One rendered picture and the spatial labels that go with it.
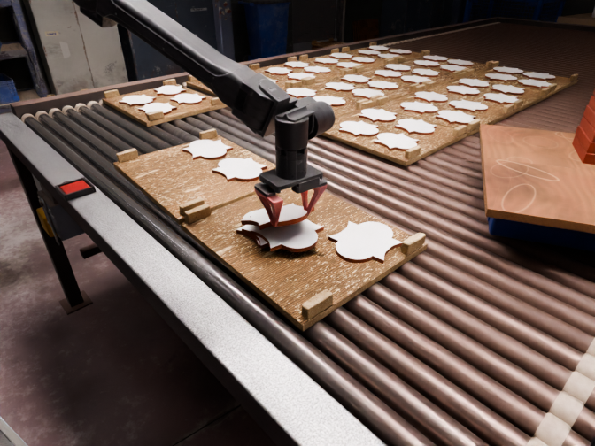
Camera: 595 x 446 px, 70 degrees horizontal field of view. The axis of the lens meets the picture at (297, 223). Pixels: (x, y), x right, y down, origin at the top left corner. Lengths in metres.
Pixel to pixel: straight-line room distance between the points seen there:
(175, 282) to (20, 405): 1.28
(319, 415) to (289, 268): 0.29
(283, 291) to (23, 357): 1.61
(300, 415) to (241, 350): 0.14
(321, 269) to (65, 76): 4.94
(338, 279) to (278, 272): 0.11
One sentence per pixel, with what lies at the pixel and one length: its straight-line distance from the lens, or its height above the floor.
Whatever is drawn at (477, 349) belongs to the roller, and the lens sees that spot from 0.75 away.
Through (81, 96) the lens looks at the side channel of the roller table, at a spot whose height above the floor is 0.94.
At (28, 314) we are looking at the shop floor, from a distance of 2.42.
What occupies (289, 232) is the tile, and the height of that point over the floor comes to 0.97.
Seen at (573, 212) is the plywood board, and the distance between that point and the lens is 0.93.
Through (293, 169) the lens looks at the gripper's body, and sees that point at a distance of 0.74.
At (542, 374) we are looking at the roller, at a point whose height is 0.91.
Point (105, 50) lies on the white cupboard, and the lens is 5.59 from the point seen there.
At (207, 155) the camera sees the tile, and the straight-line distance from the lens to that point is 1.28.
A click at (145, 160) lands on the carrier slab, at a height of 0.94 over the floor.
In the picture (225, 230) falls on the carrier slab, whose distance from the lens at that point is 0.93.
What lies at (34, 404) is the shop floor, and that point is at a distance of 2.01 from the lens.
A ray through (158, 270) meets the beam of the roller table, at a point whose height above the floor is 0.91.
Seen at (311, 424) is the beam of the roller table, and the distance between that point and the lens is 0.62.
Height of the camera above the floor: 1.44
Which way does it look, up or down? 32 degrees down
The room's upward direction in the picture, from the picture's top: straight up
